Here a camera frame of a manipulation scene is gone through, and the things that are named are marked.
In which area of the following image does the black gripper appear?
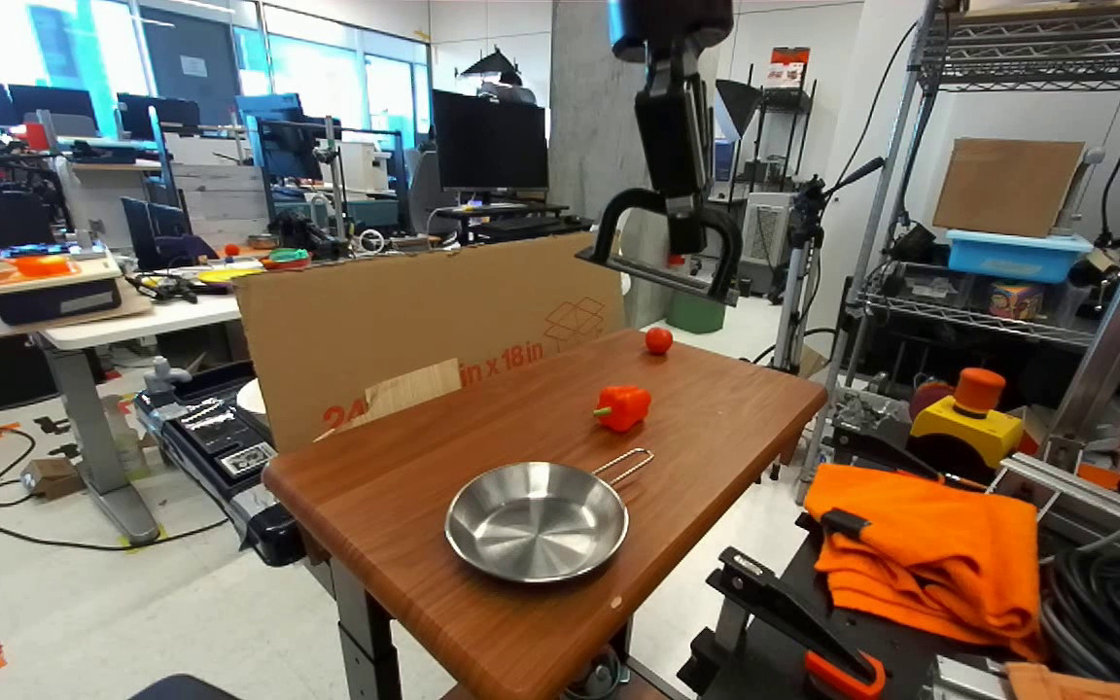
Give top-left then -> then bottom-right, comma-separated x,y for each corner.
608,0 -> 736,254

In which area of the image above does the black handle object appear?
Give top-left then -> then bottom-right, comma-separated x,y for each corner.
579,185 -> 741,303

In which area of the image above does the black computer monitor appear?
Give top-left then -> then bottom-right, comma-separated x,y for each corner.
433,90 -> 547,189

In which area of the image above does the orange toy bell pepper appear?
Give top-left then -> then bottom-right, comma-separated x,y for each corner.
595,383 -> 652,437

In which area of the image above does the blue plastic bin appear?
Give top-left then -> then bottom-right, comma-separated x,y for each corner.
949,229 -> 1094,285

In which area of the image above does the brown cardboard sheet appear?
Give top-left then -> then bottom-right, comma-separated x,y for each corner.
237,232 -> 625,449

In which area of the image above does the yellow emergency stop button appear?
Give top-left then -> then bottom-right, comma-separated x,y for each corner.
906,365 -> 1028,475

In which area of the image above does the small steel frying pan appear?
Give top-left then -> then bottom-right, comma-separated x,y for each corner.
442,448 -> 652,586

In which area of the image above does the orange folded cloth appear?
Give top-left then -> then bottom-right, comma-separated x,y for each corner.
806,462 -> 1042,659

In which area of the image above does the black orange clamp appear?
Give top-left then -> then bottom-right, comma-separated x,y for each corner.
706,548 -> 885,700

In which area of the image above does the white side desk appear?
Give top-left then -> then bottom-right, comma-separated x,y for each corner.
0,254 -> 242,543

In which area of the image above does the metal wire shelf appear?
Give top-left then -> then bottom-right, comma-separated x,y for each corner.
850,0 -> 1120,443

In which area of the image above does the coiled black cable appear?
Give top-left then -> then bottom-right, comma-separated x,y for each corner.
1037,510 -> 1120,692

